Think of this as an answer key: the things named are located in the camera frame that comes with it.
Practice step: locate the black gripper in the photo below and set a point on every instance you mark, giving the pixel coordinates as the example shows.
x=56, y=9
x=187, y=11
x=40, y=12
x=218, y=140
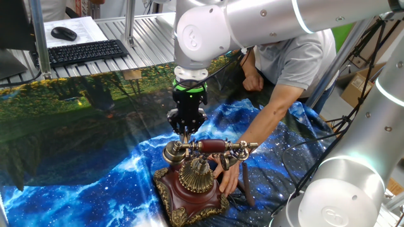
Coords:
x=190, y=101

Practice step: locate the red brass rotary phone base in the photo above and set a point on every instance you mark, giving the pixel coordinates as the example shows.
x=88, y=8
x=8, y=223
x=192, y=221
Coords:
x=192, y=201

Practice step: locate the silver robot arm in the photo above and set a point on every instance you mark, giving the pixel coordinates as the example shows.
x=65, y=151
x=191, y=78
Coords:
x=249, y=22

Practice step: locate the person's right forearm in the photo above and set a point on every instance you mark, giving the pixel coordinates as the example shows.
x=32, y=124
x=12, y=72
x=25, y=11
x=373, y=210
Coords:
x=247, y=64

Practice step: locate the person's left forearm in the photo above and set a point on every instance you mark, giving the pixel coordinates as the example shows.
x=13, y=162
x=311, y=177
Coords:
x=271, y=119

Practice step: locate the red brass phone handset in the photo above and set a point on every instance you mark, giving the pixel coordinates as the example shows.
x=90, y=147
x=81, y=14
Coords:
x=213, y=145

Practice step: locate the person's right hand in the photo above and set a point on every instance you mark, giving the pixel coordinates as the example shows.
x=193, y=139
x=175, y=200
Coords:
x=252, y=82

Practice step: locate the person's left hand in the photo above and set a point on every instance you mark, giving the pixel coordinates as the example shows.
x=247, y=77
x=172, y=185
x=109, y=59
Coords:
x=230, y=183

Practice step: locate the small brown paper tag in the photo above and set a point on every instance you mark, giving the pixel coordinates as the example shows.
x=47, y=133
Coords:
x=131, y=74

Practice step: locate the galaxy landscape printed cloth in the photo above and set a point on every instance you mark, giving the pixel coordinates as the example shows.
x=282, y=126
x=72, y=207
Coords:
x=79, y=132

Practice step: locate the black computer keyboard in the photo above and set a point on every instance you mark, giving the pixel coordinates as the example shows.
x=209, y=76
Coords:
x=82, y=52

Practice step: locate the white paper sheet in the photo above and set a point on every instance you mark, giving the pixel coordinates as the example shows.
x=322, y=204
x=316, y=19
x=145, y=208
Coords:
x=85, y=30

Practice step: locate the black computer mouse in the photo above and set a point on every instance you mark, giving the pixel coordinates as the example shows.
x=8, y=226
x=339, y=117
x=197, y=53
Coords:
x=63, y=33

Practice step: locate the cardboard box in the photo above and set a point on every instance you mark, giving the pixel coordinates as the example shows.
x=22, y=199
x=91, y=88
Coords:
x=353, y=91

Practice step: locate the person in white shirt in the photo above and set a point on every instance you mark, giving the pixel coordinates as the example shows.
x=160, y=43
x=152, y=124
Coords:
x=57, y=9

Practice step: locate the black computer monitor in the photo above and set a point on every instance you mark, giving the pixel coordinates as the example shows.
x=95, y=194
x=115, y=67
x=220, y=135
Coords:
x=12, y=25

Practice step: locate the aluminium frame post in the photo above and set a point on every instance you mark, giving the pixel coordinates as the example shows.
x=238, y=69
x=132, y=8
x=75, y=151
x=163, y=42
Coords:
x=39, y=38
x=334, y=69
x=129, y=22

